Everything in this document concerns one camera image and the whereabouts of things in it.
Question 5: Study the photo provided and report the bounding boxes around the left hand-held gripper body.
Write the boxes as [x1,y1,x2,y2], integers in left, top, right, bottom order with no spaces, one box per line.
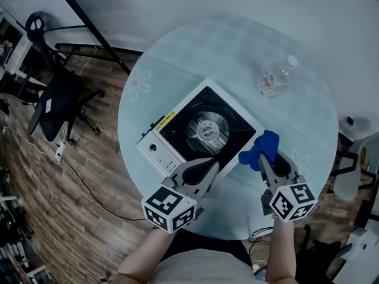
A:
[141,175,208,234]

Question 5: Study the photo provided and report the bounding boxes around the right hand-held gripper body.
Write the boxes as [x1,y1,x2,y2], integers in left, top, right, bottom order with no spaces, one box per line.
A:
[261,173,317,223]

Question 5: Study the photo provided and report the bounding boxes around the blue cloth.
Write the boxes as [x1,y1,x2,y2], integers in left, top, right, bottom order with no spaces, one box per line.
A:
[238,130,281,171]

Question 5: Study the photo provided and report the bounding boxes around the white portable gas stove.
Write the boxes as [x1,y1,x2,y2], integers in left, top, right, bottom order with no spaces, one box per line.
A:
[136,78,266,180]

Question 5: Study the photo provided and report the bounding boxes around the person's left forearm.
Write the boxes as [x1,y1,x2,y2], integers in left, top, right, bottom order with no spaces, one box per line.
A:
[117,228,175,284]

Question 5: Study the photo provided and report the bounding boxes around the person's right forearm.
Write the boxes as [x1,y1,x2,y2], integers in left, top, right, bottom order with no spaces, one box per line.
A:
[265,217,298,284]

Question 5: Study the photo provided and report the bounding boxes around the person's dark shorts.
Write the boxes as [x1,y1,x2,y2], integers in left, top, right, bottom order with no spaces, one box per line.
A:
[165,229,252,266]

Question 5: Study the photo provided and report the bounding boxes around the grey shell chair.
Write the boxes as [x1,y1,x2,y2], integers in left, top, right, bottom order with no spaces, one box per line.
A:
[328,128,379,202]

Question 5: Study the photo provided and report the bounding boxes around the black bag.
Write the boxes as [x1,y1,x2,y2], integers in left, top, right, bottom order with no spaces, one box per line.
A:
[304,225,356,280]

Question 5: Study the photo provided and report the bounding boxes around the person's light shirt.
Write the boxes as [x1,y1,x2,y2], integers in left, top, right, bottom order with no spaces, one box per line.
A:
[150,248,258,284]

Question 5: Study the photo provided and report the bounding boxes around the clear plastic water bottle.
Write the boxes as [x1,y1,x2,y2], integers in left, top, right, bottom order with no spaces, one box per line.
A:
[256,54,299,99]

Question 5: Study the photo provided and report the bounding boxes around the light blue floral tablecloth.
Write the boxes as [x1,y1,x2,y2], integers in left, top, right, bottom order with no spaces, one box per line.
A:
[117,18,340,242]

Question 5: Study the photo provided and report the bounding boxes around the white power strip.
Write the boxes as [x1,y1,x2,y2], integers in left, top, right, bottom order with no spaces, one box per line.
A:
[54,140,66,164]

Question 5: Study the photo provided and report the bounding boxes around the black office chair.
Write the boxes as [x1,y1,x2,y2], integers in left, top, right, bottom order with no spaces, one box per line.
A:
[25,10,106,144]

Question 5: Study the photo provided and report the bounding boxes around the whiteboard on black stand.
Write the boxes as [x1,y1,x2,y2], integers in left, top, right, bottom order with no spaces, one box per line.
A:
[52,0,146,76]

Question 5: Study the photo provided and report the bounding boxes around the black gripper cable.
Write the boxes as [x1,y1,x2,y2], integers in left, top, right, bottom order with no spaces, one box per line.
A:
[248,225,275,244]

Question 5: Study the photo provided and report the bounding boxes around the long black cable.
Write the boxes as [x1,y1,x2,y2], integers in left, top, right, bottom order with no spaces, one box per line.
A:
[60,155,147,221]

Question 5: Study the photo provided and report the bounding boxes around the long white cable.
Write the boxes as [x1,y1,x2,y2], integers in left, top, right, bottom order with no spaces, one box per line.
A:
[2,125,60,163]

